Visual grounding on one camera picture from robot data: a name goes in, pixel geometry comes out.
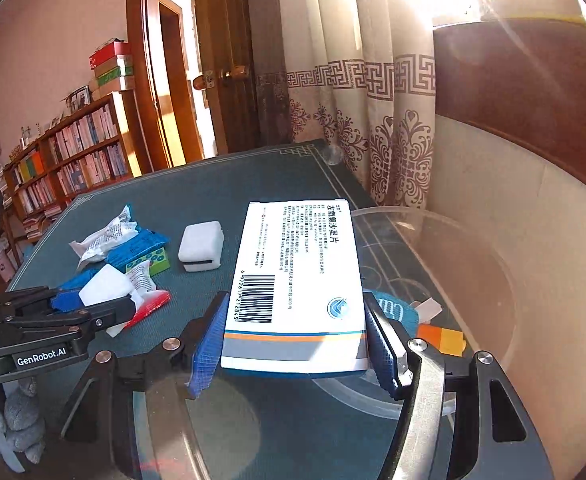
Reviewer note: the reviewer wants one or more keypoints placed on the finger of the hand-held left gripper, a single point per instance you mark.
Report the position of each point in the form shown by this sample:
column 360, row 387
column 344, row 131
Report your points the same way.
column 73, row 296
column 118, row 310

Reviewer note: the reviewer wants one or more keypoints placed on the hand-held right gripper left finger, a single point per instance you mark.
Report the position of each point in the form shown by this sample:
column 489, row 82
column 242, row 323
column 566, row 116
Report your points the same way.
column 207, row 352

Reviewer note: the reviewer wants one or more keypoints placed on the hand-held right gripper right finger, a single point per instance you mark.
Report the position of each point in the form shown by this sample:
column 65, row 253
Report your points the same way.
column 380, row 355

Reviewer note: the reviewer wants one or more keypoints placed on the white medicine box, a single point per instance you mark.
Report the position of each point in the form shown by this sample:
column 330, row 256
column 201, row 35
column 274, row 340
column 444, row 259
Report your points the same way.
column 298, row 270

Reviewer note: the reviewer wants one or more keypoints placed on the clear plastic bowl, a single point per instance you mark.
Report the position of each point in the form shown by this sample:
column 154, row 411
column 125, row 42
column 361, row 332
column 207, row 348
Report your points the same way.
column 473, row 270

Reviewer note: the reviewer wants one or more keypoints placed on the person's left hand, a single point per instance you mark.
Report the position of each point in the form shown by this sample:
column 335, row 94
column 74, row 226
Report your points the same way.
column 20, row 425

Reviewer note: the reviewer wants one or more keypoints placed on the teal cloth pouch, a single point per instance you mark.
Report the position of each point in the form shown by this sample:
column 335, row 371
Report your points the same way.
column 398, row 311

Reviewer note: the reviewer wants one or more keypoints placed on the white and blue crumpled wrapper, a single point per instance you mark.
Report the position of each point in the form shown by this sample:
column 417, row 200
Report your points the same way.
column 102, row 240

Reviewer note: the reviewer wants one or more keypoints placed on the green dotted block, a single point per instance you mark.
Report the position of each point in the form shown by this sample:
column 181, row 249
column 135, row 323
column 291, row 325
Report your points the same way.
column 156, row 260

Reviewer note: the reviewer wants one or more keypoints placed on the blue snack packet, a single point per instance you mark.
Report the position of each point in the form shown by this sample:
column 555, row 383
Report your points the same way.
column 143, row 242

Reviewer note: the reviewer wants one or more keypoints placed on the yellow toy block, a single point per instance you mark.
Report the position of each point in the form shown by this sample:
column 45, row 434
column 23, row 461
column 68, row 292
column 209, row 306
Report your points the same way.
column 454, row 342

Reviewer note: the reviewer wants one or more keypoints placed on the white square case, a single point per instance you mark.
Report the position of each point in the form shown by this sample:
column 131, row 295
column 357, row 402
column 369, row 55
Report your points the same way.
column 200, row 245

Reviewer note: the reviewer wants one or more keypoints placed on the wooden bookshelf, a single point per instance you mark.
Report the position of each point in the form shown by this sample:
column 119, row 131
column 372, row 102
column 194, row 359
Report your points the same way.
column 73, row 152

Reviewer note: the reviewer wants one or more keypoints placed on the framed picture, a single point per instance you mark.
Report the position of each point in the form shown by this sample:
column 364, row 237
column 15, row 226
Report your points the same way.
column 78, row 100

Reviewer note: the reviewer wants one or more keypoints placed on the beige box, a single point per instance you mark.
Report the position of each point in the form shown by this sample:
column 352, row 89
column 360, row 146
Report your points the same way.
column 115, row 89

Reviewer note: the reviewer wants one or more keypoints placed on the green box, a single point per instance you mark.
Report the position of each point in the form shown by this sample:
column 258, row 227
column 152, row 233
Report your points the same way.
column 117, row 78
column 115, row 66

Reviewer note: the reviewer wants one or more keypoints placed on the red box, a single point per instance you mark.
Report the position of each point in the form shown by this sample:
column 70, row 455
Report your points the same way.
column 109, row 54

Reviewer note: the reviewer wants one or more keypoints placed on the patterned beige curtain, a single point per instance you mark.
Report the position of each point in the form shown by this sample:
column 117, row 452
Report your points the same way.
column 348, row 110

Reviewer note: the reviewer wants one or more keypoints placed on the brass door knob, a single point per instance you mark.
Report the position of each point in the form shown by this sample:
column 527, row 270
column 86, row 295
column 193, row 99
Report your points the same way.
column 225, row 74

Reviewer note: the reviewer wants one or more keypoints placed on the wooden bed headboard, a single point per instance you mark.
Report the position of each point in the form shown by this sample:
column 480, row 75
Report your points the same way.
column 503, row 75

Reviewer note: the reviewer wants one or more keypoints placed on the wooden door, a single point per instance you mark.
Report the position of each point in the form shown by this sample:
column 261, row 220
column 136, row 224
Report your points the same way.
column 228, row 20

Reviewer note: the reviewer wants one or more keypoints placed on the wooden door frame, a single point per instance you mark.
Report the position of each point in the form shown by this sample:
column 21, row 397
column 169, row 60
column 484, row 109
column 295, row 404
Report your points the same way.
column 140, row 60

